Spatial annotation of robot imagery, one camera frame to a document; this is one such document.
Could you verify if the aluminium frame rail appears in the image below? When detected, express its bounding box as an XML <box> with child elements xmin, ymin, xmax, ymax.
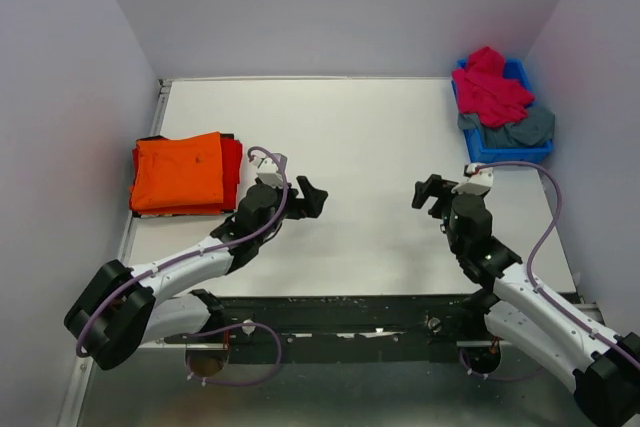
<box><xmin>54</xmin><ymin>77</ymin><xmax>174</xmax><ymax>427</ymax></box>

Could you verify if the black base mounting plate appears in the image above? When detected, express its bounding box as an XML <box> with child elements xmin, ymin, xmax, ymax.
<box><xmin>184</xmin><ymin>294</ymin><xmax>506</xmax><ymax>366</ymax></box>

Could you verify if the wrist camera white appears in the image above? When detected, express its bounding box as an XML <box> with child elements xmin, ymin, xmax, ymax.
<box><xmin>250</xmin><ymin>156</ymin><xmax>284</xmax><ymax>189</ymax></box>
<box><xmin>452</xmin><ymin>163</ymin><xmax>494</xmax><ymax>196</ymax></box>

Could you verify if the grey t shirt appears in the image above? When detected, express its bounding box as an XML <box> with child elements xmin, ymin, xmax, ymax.
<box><xmin>457</xmin><ymin>106</ymin><xmax>555</xmax><ymax>148</ymax></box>

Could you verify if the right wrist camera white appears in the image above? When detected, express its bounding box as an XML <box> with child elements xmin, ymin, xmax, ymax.
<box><xmin>452</xmin><ymin>163</ymin><xmax>494</xmax><ymax>196</ymax></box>

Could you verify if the folded orange t shirt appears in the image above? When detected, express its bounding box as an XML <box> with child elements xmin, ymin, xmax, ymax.
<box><xmin>129</xmin><ymin>132</ymin><xmax>224</xmax><ymax>213</ymax></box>

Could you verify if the magenta t shirt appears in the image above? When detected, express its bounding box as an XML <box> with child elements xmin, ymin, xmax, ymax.
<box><xmin>452</xmin><ymin>47</ymin><xmax>535</xmax><ymax>128</ymax></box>

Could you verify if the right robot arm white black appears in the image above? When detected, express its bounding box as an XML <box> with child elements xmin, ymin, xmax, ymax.
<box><xmin>412</xmin><ymin>171</ymin><xmax>639</xmax><ymax>426</ymax></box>

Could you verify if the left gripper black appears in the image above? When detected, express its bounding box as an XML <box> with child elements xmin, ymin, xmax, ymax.
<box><xmin>256</xmin><ymin>176</ymin><xmax>328</xmax><ymax>245</ymax></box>

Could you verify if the blue plastic bin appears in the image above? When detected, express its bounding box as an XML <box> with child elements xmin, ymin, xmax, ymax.
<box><xmin>463</xmin><ymin>58</ymin><xmax>553</xmax><ymax>163</ymax></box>

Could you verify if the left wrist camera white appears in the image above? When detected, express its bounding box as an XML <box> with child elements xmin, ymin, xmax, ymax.
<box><xmin>250</xmin><ymin>156</ymin><xmax>284</xmax><ymax>189</ymax></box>

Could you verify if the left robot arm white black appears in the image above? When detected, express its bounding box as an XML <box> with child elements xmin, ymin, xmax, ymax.
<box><xmin>64</xmin><ymin>176</ymin><xmax>329</xmax><ymax>370</ymax></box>

